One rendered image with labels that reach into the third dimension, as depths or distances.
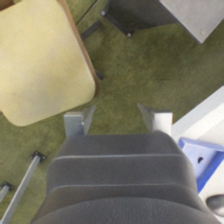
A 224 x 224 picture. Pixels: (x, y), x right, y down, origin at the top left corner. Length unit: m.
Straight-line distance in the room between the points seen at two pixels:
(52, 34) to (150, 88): 0.89
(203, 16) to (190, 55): 0.98
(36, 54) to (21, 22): 0.09
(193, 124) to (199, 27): 0.18
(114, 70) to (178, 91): 0.53
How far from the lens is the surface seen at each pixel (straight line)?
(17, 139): 1.58
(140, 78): 1.24
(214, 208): 0.52
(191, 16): 0.36
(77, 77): 0.57
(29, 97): 0.64
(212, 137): 0.38
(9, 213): 1.30
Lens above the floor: 1.17
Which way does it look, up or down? 64 degrees down
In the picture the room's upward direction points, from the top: 171 degrees clockwise
